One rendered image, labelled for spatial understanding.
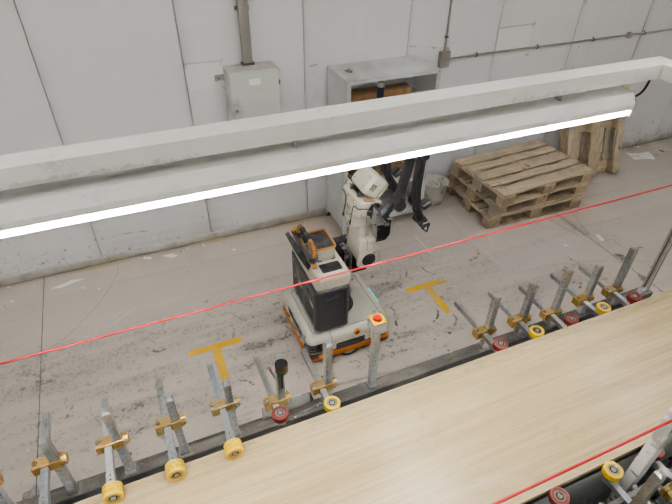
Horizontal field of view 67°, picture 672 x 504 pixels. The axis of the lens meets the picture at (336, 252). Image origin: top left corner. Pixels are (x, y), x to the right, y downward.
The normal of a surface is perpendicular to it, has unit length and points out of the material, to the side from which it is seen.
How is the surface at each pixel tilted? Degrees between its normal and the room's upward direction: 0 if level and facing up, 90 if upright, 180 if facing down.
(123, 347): 0
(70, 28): 90
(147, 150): 90
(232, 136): 90
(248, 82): 90
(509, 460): 0
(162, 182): 61
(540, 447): 0
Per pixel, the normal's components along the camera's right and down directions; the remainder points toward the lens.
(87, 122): 0.39, 0.57
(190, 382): 0.01, -0.79
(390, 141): 0.35, 0.11
